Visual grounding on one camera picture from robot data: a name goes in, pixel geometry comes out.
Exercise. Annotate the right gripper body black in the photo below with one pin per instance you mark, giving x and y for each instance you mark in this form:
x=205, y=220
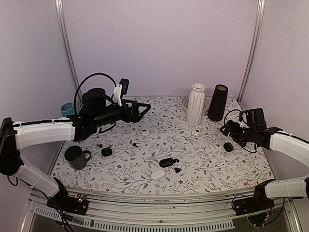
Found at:
x=236, y=135

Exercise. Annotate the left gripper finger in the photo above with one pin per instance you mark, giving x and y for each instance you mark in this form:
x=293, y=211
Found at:
x=146, y=107
x=125, y=101

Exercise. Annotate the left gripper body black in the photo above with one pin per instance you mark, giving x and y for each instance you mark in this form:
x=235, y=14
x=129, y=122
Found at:
x=128, y=117

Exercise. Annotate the black round earbud case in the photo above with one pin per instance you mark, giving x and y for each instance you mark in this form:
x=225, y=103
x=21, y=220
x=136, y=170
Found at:
x=228, y=147

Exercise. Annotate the black oval case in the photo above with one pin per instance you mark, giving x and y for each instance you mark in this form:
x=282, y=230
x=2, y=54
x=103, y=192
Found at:
x=166, y=162

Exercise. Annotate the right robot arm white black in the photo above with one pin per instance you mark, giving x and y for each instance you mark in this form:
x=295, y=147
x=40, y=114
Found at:
x=252, y=128

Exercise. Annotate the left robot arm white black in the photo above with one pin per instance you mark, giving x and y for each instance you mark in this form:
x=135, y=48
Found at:
x=97, y=110

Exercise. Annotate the small black earbud case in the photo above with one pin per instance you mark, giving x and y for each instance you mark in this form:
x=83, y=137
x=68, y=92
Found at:
x=106, y=151

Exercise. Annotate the white earbud case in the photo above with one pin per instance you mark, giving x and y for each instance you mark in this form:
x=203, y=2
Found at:
x=158, y=174

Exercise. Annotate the black cylinder tube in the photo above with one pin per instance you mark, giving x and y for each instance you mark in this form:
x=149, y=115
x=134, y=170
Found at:
x=218, y=103

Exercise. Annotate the white ribbed vase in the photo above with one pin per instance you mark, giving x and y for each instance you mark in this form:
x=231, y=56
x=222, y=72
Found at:
x=195, y=104

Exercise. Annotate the floral table mat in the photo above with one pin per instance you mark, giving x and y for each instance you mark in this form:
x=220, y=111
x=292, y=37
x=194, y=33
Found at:
x=205, y=165

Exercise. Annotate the teal cup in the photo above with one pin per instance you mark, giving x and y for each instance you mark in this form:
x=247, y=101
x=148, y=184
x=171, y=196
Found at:
x=67, y=110

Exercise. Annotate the black earbud front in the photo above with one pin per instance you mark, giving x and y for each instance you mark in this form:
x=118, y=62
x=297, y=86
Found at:
x=177, y=170

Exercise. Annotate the dark grey mug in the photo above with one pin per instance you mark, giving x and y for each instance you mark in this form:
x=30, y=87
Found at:
x=77, y=157

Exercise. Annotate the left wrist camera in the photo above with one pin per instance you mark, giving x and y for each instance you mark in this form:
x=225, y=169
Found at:
x=122, y=88

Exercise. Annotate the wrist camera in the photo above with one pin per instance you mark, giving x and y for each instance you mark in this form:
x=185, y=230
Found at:
x=243, y=120
x=122, y=88

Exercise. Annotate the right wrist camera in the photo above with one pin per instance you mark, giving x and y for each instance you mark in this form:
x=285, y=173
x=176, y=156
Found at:
x=243, y=120

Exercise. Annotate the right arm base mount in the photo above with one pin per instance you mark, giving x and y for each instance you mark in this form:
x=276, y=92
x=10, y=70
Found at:
x=257, y=202

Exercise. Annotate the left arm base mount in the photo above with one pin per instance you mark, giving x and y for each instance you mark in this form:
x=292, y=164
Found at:
x=66, y=203

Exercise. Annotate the left metal corner post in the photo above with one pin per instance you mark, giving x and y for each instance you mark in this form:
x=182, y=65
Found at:
x=66, y=43

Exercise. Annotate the metal corner post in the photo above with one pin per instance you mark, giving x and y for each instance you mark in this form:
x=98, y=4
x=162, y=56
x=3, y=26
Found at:
x=254, y=44
x=66, y=43

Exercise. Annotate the right metal corner post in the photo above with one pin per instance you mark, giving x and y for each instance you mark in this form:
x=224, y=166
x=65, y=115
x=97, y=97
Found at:
x=254, y=44

